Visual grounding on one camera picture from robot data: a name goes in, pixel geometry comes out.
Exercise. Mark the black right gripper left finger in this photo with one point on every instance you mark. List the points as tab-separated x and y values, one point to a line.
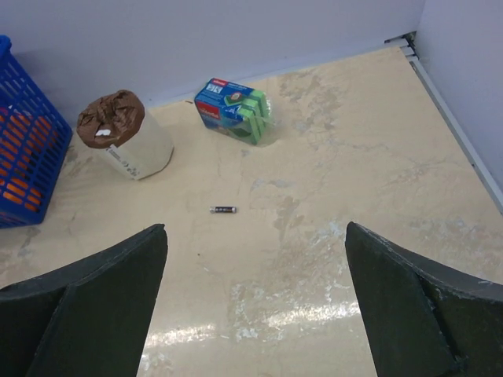
88	318

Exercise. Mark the blue plastic basket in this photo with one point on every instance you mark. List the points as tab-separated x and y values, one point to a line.
34	142

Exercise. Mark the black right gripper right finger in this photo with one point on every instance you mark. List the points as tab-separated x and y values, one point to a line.
423	318

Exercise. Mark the green sponge pack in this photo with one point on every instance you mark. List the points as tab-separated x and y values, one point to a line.
238	111

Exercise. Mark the black battery far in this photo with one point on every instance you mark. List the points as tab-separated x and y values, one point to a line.
223	210

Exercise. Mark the white roll with brown top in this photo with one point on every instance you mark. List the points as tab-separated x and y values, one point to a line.
126	135

